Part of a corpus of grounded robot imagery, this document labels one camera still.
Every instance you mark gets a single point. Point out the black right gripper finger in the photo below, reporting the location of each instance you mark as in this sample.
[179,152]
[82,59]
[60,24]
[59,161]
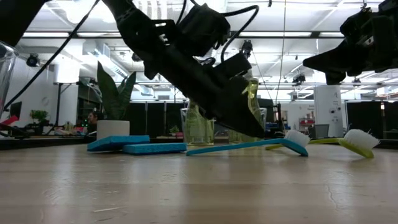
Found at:
[332,60]
[335,78]

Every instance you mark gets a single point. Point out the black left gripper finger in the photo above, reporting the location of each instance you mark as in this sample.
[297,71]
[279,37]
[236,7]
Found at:
[230,102]
[233,65]

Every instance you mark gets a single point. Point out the yellow dish soap pump bottle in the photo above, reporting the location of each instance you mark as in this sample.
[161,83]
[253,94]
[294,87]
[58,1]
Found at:
[253,99]
[199,127]

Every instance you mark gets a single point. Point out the blue sponge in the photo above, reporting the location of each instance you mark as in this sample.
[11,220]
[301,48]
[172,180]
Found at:
[118,142]
[155,148]

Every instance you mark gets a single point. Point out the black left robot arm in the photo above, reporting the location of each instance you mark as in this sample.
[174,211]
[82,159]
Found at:
[15,15]

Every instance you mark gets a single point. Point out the clear plastic bin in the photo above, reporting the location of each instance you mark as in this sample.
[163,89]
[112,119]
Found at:
[183,124]

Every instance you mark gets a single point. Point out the red shelf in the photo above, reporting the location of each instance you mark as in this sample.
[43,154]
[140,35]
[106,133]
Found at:
[306,122]

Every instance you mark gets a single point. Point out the grey crate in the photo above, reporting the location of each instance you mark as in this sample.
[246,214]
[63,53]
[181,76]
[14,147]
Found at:
[321,130]

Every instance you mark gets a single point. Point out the small potted plant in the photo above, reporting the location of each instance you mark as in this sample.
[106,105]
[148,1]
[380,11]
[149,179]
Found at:
[174,129]

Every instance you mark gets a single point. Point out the green snake plant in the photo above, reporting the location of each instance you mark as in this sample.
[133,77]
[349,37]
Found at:
[107,93]

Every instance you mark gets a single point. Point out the person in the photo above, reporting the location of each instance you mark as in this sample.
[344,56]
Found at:
[92,118]

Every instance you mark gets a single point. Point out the black stand pole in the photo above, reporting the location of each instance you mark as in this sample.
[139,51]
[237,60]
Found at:
[58,102]

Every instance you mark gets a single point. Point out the small green desk plant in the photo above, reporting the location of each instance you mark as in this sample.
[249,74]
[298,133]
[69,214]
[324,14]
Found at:
[38,115]

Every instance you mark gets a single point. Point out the clear plastic cup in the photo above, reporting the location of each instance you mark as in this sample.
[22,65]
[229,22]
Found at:
[9,71]

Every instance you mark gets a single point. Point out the black computer monitor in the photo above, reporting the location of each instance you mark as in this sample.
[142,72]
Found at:
[16,110]

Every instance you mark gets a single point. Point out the red desk item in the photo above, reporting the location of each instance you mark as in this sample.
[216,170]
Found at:
[9,120]

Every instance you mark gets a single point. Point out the black hanging ceiling camera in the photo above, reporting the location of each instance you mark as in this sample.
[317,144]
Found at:
[299,78]
[247,48]
[136,57]
[32,60]

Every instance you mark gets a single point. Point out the black overhead frame beam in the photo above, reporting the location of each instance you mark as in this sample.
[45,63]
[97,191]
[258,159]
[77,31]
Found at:
[317,34]

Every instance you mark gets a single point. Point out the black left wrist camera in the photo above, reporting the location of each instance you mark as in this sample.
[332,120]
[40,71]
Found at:
[202,28]

